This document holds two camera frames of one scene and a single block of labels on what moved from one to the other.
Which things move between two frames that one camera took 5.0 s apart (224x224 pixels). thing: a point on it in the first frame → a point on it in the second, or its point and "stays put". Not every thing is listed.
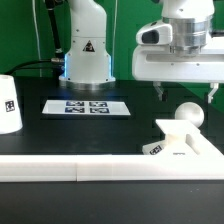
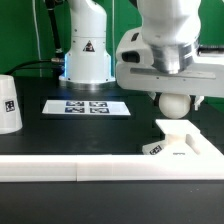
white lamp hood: [10, 115] stays put
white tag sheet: [84, 107] stays put
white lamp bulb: [190, 111] → [174, 105]
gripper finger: [214, 86] → [201, 98]
